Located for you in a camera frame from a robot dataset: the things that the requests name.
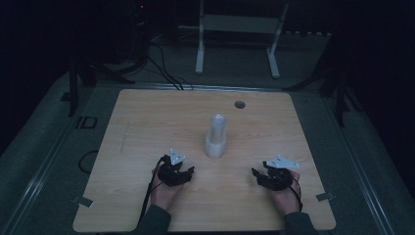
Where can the grey tape piece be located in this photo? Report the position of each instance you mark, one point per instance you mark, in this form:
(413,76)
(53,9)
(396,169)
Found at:
(83,201)
(324,197)

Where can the round table grommet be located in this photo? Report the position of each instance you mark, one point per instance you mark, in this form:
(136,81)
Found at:
(239,104)

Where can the black metal stand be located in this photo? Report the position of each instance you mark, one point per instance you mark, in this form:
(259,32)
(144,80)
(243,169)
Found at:
(73,88)
(339,98)

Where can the dark equipment rack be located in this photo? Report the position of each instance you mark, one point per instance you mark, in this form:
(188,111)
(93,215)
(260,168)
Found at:
(140,29)

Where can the white metal stand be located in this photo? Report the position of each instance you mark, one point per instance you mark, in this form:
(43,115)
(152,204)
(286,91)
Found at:
(239,24)

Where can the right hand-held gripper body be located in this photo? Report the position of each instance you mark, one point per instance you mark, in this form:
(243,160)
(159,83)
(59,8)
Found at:
(277,179)

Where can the stack of clear plastic cups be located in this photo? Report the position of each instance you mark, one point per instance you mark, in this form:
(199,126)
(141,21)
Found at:
(217,137)

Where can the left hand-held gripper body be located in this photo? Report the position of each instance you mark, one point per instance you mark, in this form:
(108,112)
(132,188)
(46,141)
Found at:
(169,174)

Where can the person's left hand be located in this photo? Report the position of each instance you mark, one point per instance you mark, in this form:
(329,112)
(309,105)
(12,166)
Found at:
(163,196)

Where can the person's right hand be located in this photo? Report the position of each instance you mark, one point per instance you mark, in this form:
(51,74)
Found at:
(287,200)

